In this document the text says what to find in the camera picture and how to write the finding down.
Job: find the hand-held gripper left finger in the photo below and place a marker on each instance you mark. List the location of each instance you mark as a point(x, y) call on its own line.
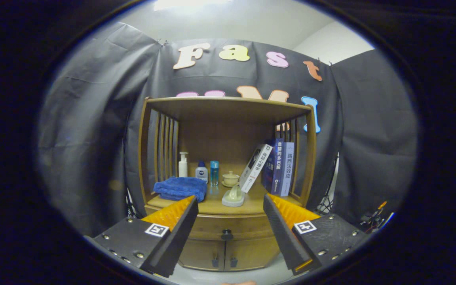
point(176, 241)

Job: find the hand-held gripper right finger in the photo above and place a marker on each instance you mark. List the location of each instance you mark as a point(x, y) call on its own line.
point(281, 237)

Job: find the wooden drawer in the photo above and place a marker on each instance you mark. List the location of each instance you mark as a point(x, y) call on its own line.
point(232, 221)

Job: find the pale green scrub brush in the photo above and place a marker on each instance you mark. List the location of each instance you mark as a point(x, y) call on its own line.
point(234, 200)

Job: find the wooden cabinet door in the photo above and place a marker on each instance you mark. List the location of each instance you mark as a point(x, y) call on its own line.
point(251, 253)
point(202, 253)

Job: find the wooden countertop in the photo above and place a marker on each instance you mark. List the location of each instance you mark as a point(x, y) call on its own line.
point(251, 204)

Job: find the wooden cabinet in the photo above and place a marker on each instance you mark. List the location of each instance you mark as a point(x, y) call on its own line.
point(228, 109)

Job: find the folded blue towel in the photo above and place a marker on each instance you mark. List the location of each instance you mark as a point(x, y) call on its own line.
point(180, 188)

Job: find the dark blue book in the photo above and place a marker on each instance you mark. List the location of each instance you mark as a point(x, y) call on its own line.
point(277, 170)

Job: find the pale grey-blue book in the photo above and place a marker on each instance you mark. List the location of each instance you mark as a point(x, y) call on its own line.
point(288, 170)

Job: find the white bottle with blue cap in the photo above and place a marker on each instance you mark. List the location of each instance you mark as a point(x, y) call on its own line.
point(201, 173)

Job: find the white pump bottle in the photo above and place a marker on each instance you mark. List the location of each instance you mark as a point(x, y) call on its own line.
point(183, 168)

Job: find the white book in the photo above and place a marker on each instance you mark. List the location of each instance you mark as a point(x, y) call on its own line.
point(256, 168)

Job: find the beige lidded teacup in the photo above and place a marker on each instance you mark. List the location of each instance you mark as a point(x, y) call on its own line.
point(230, 179)

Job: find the clear blue bottle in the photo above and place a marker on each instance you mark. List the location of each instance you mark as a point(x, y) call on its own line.
point(214, 173)

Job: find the orange and black device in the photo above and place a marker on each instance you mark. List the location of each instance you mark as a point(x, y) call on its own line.
point(372, 217)

